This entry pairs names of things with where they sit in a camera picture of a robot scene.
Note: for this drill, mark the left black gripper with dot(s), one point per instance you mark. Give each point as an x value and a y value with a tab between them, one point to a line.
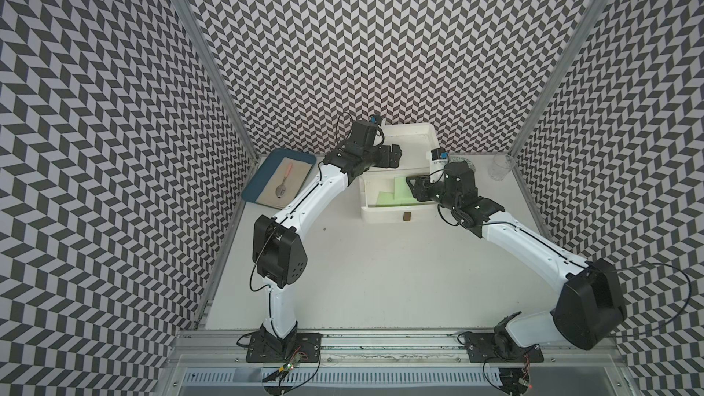
383	160

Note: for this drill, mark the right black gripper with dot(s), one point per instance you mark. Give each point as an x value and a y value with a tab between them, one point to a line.
421	185

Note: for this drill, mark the green sticky note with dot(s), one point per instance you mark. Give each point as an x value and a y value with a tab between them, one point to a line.
385	199
403	192

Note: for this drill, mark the white top drawer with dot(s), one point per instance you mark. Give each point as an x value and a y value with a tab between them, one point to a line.
370	186

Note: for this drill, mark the white drawer cabinet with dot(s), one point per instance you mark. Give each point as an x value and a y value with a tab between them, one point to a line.
415	141

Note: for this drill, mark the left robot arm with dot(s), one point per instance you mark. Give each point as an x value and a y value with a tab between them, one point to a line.
278	245

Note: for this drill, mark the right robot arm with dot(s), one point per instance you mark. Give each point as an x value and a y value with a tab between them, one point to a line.
590	303

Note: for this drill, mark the green patterned small dish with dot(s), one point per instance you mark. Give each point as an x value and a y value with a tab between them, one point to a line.
469	163

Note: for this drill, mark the clear glass cup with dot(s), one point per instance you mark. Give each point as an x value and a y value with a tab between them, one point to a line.
501	166

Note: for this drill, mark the beige tray liner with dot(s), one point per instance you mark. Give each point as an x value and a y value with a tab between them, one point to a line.
294	183

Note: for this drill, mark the blue tray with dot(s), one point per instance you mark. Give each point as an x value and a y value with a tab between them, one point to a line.
265	171

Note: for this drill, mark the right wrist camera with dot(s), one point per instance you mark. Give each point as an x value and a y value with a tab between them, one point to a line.
438	156

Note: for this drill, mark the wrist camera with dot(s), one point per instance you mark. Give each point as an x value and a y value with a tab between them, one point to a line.
377	120
438	156

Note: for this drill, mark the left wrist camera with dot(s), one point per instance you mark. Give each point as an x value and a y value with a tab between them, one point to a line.
377	120

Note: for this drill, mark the pink handled spoon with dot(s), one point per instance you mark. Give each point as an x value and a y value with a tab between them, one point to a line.
281	188

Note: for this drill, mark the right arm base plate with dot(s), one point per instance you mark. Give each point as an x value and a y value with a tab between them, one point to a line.
497	345

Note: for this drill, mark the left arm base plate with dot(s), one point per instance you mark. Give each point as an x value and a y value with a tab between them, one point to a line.
266	348

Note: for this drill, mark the aluminium front rail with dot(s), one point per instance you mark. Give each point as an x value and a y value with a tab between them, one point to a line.
422	347

